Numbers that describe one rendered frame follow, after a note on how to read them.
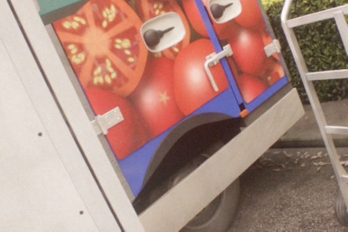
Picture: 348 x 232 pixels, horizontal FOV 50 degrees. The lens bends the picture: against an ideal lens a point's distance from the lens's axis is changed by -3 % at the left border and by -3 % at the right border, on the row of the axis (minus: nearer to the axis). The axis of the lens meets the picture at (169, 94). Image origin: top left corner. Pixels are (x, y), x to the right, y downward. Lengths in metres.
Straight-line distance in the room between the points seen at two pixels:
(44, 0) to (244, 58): 1.74
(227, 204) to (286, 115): 0.74
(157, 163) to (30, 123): 1.27
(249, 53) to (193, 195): 0.96
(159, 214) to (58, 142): 1.30
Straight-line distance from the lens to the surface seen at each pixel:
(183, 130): 2.01
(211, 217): 2.38
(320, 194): 2.46
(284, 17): 1.61
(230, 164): 2.26
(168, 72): 1.99
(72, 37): 1.76
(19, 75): 0.70
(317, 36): 3.35
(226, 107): 2.25
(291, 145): 3.15
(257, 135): 2.44
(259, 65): 2.51
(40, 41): 0.71
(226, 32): 2.34
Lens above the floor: 1.28
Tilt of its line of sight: 10 degrees down
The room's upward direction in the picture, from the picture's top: 24 degrees counter-clockwise
